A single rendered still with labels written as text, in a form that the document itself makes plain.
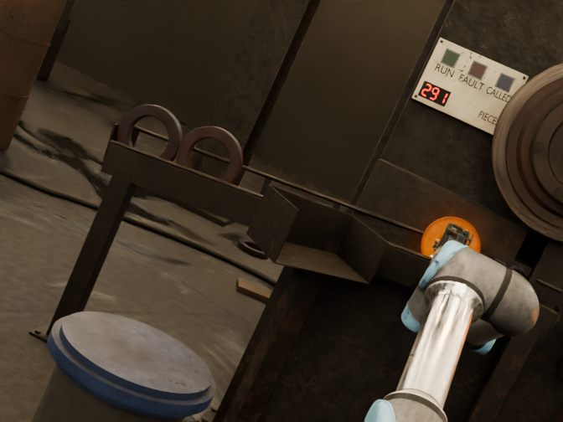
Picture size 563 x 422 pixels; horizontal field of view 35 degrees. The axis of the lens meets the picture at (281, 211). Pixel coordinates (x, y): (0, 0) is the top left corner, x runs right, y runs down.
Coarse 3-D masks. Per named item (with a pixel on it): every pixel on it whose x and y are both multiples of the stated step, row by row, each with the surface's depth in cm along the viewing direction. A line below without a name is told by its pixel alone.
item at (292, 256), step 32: (288, 192) 222; (256, 224) 218; (288, 224) 204; (320, 224) 228; (352, 224) 230; (288, 256) 213; (320, 256) 224; (352, 256) 225; (288, 288) 220; (288, 320) 219; (256, 352) 224; (288, 352) 222; (256, 384) 222; (256, 416) 225
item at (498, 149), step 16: (560, 64) 224; (544, 80) 225; (512, 96) 227; (528, 96) 226; (512, 112) 227; (496, 128) 228; (496, 144) 228; (496, 160) 229; (496, 176) 229; (512, 192) 229; (512, 208) 229; (528, 208) 228; (528, 224) 229; (544, 224) 228; (560, 240) 227
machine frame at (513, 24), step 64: (448, 0) 250; (512, 0) 239; (512, 64) 241; (448, 128) 245; (384, 192) 245; (448, 192) 242; (512, 256) 240; (320, 320) 252; (384, 320) 248; (320, 384) 253; (384, 384) 250
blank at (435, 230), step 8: (432, 224) 236; (440, 224) 236; (456, 224) 235; (464, 224) 235; (424, 232) 240; (432, 232) 237; (440, 232) 236; (472, 232) 235; (424, 240) 237; (432, 240) 237; (472, 240) 235; (424, 248) 237; (432, 248) 237; (472, 248) 235; (480, 248) 235
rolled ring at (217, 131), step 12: (192, 132) 247; (204, 132) 246; (216, 132) 245; (228, 132) 246; (180, 144) 248; (192, 144) 247; (228, 144) 245; (180, 156) 248; (240, 156) 245; (192, 168) 250; (228, 168) 245; (240, 168) 246; (228, 180) 246
